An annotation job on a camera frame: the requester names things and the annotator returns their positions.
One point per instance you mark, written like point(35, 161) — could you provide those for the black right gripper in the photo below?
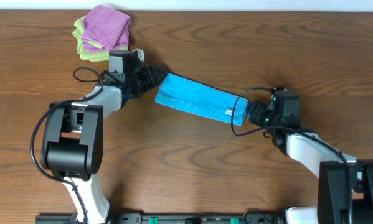
point(254, 111)

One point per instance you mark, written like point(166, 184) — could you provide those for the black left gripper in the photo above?
point(152, 77)

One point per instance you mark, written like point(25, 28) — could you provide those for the blue microfibre cloth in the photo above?
point(201, 100)

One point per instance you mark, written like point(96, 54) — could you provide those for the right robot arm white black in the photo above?
point(345, 191)

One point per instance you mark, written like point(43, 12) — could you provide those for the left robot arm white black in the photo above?
point(67, 142)

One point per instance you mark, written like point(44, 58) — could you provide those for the purple folded cloth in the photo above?
point(105, 28)

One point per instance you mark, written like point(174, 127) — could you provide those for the green folded cloth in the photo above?
point(96, 53)

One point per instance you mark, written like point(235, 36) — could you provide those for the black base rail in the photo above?
point(250, 218)

